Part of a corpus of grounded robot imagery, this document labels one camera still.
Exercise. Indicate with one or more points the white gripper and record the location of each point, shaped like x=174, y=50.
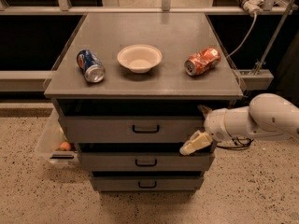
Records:
x=215, y=124

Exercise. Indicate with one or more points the grey top drawer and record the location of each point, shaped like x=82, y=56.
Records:
x=129, y=129

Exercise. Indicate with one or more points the grey drawer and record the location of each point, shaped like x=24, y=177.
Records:
x=144, y=162
x=172, y=183
x=129, y=129

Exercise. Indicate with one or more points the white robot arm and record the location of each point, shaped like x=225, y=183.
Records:
x=268, y=117

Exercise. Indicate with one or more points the grey drawer cabinet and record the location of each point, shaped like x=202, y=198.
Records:
x=165, y=90

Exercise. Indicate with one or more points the grey middle drawer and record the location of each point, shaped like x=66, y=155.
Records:
x=144, y=162

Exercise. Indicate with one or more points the grey bottom drawer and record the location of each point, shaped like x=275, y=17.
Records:
x=172, y=183

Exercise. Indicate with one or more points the crushed orange soda can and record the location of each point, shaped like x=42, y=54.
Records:
x=202, y=61

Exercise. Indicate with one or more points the white paper bowl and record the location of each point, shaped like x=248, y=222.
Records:
x=139, y=58

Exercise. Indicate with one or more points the blue soda can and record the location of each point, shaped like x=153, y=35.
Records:
x=92, y=68

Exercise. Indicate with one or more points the white power strip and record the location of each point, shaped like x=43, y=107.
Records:
x=246, y=0

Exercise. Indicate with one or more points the orange fruit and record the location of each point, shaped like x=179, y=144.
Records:
x=65, y=146

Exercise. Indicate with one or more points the clear plastic storage bin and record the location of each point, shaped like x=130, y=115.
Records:
x=49, y=142

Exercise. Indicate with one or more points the metal window railing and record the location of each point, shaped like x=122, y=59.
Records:
x=130, y=10

